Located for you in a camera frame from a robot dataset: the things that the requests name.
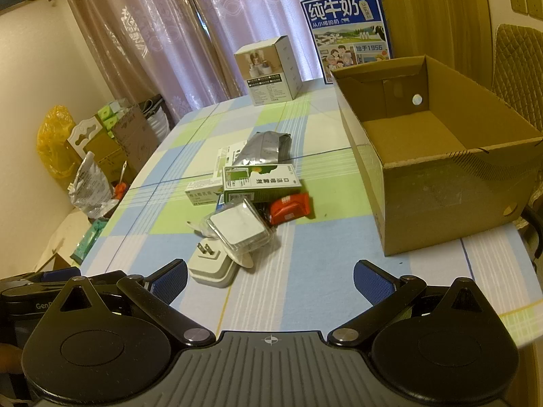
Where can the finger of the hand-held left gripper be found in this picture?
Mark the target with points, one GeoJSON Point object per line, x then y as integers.
{"type": "Point", "coordinates": [59, 274]}
{"type": "Point", "coordinates": [104, 277]}

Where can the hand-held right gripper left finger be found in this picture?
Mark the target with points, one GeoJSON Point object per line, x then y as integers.
{"type": "Point", "coordinates": [169, 282]}

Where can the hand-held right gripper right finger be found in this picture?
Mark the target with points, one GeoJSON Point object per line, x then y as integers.
{"type": "Point", "coordinates": [373, 284]}

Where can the white power adapter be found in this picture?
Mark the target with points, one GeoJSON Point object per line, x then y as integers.
{"type": "Point", "coordinates": [212, 267]}

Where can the clear plastic case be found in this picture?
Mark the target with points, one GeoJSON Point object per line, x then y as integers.
{"type": "Point", "coordinates": [237, 229]}

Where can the white green medicine box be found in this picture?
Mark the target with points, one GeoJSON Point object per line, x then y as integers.
{"type": "Point", "coordinates": [203, 190]}

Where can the red packet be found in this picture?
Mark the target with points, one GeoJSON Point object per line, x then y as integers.
{"type": "Point", "coordinates": [290, 207]}

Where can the white box green stripes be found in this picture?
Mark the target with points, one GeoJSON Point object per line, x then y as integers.
{"type": "Point", "coordinates": [231, 154]}

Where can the silver foil pouch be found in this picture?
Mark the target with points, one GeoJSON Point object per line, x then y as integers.
{"type": "Point", "coordinates": [265, 148]}

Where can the green tissue packet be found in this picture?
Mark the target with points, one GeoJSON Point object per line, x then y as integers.
{"type": "Point", "coordinates": [89, 237]}

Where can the white plastic bag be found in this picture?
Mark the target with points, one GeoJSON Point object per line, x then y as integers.
{"type": "Point", "coordinates": [89, 186]}

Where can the yellow plastic bag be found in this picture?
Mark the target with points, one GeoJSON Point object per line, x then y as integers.
{"type": "Point", "coordinates": [53, 144]}

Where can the brown floor cardboard box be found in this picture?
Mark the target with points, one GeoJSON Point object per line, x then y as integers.
{"type": "Point", "coordinates": [135, 144]}

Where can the white cut-out carton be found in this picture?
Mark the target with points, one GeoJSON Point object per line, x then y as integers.
{"type": "Point", "coordinates": [85, 129]}

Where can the green white cartons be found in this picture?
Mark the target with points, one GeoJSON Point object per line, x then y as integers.
{"type": "Point", "coordinates": [106, 114]}

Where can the white product box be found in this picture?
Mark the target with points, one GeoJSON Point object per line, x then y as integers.
{"type": "Point", "coordinates": [271, 80]}

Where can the pink sheer curtain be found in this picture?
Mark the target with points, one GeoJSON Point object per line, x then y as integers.
{"type": "Point", "coordinates": [169, 29]}

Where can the blue milk carton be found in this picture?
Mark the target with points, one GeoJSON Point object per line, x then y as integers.
{"type": "Point", "coordinates": [339, 21]}

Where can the quilted chair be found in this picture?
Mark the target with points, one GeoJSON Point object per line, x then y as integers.
{"type": "Point", "coordinates": [521, 63]}

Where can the brown curtain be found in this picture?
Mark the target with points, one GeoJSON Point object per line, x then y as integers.
{"type": "Point", "coordinates": [424, 17]}

